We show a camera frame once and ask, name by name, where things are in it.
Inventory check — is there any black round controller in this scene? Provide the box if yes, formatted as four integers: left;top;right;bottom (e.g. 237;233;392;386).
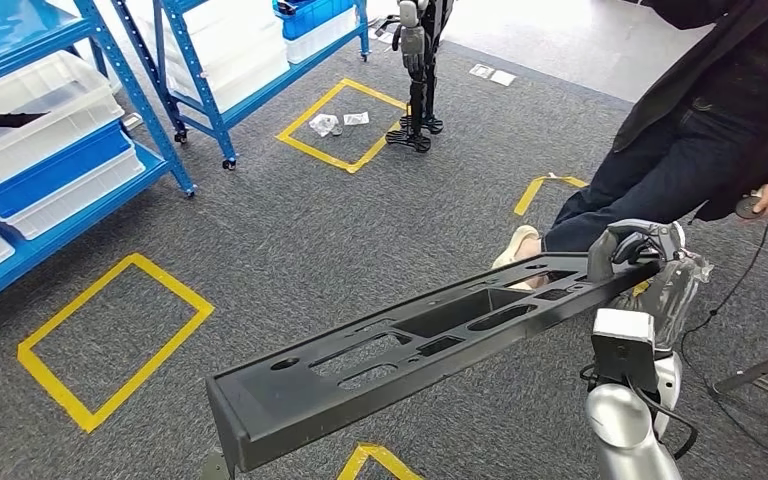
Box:
735;195;766;221

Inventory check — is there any black perforated plastic panel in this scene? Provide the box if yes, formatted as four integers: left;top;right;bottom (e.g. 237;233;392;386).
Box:
206;251;664;475

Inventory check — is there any large white plastic crate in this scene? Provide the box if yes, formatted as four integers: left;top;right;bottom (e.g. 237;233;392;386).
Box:
125;0;291;114

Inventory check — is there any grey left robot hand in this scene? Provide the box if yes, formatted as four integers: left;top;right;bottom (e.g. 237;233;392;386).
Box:
198;450;233;480

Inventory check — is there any blue metal shelf rack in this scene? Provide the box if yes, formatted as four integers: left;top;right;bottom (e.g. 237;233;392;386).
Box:
110;0;372;172
0;0;198;323

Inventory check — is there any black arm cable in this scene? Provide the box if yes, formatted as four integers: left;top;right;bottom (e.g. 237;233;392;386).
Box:
579;364;700;462

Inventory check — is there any loose yellow floor tape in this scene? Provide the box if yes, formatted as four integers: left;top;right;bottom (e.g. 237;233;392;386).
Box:
513;173;589;217

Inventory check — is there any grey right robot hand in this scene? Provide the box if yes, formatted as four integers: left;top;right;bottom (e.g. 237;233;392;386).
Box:
585;219;715;352

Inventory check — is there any black controller cable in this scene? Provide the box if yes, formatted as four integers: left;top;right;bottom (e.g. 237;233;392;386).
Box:
678;178;768;472

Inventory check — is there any standing person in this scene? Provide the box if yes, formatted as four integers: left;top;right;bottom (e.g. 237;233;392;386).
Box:
491;0;768;291

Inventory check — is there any cream slipper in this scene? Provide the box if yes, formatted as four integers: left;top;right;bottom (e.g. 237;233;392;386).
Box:
491;225;543;270

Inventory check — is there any black and grey humanoid robot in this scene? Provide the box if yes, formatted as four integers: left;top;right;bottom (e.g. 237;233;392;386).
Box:
383;0;457;154

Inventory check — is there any yellow floor tape square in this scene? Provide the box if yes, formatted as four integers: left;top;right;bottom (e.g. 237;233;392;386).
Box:
337;443;425;480
17;252;216;435
275;78;408;175

